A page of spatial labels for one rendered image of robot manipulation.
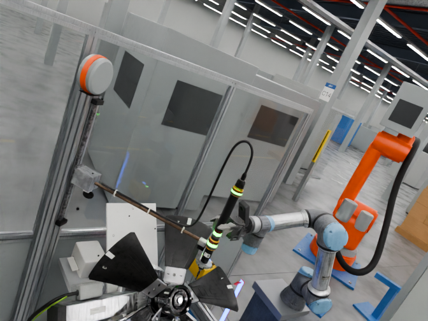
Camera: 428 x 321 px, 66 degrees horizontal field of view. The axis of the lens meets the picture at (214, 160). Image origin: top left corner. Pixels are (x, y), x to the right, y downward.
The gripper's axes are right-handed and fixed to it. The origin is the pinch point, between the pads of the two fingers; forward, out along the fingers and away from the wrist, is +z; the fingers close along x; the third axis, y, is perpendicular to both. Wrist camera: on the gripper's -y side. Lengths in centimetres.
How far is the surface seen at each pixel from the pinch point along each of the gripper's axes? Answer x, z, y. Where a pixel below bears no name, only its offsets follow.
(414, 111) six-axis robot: 93, -383, -91
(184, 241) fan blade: 13.9, -1.9, 20.1
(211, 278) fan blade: 4.7, -19.2, 36.1
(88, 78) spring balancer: 53, 43, -31
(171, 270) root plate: 8.0, 4.7, 30.2
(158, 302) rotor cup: -0.5, 12.5, 37.7
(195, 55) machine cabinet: 239, -134, -49
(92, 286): 16, 34, 40
